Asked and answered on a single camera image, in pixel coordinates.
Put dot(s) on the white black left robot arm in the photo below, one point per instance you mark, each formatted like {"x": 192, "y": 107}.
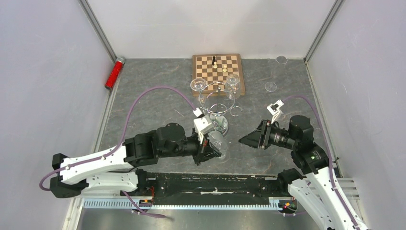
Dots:
{"x": 118, "y": 168}

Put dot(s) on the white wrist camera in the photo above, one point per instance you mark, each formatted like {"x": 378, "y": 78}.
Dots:
{"x": 275, "y": 110}
{"x": 203, "y": 126}

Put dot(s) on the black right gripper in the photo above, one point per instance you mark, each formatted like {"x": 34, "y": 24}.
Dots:
{"x": 260, "y": 136}

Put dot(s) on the red cylindrical can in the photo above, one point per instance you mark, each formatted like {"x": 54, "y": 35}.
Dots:
{"x": 120, "y": 61}

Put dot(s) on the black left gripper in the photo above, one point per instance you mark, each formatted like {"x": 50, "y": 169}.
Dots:
{"x": 205, "y": 152}

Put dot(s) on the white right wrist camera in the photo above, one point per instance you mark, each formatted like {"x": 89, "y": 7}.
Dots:
{"x": 275, "y": 110}

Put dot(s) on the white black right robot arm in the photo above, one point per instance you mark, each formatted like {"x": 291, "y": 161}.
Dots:
{"x": 313, "y": 183}

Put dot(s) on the wooden chessboard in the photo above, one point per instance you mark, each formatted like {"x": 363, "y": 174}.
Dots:
{"x": 202, "y": 67}

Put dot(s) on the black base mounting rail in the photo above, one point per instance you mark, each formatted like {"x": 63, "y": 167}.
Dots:
{"x": 208, "y": 189}

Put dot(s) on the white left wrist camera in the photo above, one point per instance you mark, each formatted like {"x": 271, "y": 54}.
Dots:
{"x": 203, "y": 126}

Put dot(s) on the white slotted cable duct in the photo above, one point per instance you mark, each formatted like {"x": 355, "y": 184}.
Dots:
{"x": 127, "y": 204}

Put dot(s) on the chrome wine glass rack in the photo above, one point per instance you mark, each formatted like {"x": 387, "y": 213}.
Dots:
{"x": 218, "y": 100}

